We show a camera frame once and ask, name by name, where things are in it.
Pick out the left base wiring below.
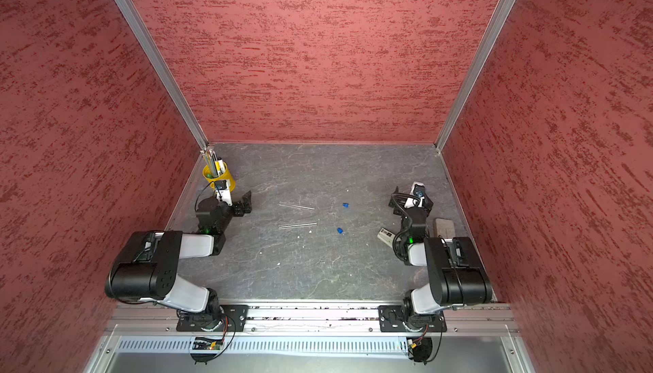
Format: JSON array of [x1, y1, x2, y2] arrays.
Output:
[[188, 316, 238, 364]]

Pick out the clear test tube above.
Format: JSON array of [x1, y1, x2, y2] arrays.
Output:
[[278, 223, 317, 230], [279, 203, 315, 211]]

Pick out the grey sponge block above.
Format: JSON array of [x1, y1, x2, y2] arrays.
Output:
[[434, 218, 456, 240]]

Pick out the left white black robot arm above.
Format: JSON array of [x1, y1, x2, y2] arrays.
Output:
[[105, 191, 253, 332]]

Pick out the right base wiring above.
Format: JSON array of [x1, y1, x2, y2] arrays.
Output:
[[405, 326, 440, 364]]

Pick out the pens in cup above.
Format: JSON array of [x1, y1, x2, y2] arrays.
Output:
[[202, 147, 226, 179]]

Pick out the right aluminium corner post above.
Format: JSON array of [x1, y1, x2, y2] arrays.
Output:
[[435, 0, 516, 155]]

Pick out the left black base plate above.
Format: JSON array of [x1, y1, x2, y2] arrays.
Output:
[[176, 305, 249, 334]]

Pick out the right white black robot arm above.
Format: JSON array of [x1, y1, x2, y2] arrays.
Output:
[[389, 191, 493, 330]]

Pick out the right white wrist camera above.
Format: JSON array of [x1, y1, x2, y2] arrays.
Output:
[[411, 182, 426, 199]]

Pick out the left aluminium corner post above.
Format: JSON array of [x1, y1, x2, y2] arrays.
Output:
[[114, 0, 209, 150]]

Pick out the white black stapler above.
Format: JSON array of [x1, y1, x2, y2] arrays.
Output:
[[377, 228, 396, 248]]

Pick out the aluminium corner post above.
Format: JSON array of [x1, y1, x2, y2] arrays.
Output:
[[435, 0, 516, 155], [114, 0, 209, 150]]

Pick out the yellow pen cup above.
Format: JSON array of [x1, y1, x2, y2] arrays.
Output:
[[202, 163, 236, 192]]

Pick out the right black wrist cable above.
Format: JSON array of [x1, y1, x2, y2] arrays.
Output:
[[389, 187, 424, 262]]

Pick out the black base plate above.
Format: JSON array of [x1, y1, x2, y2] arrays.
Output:
[[378, 305, 447, 333], [176, 305, 249, 334]]

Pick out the base wiring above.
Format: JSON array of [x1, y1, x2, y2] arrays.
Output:
[[405, 326, 440, 364], [188, 316, 238, 364]]

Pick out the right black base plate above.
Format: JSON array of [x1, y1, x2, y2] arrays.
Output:
[[378, 305, 447, 333]]

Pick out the aluminium front rail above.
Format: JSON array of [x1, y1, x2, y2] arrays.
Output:
[[102, 299, 521, 337]]

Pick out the white slotted cable duct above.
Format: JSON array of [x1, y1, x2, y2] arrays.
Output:
[[114, 336, 408, 358]]

